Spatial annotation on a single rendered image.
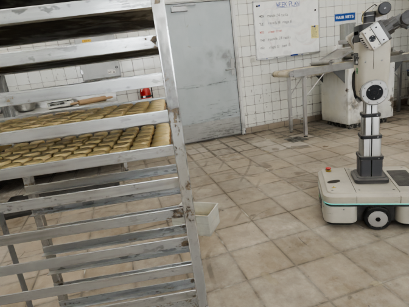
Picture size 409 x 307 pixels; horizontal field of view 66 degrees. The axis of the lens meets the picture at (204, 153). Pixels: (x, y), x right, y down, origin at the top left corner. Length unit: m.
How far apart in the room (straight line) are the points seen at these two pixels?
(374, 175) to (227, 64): 3.19
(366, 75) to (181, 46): 3.15
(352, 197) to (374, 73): 0.78
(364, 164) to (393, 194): 0.26
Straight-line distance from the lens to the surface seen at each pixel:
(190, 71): 4.86
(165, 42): 0.77
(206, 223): 2.26
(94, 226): 0.93
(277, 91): 5.36
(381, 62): 2.24
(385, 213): 2.34
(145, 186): 0.86
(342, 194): 2.26
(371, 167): 2.41
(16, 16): 0.88
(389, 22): 2.09
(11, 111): 1.37
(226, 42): 5.04
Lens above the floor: 1.16
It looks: 16 degrees down
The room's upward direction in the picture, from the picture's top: 7 degrees counter-clockwise
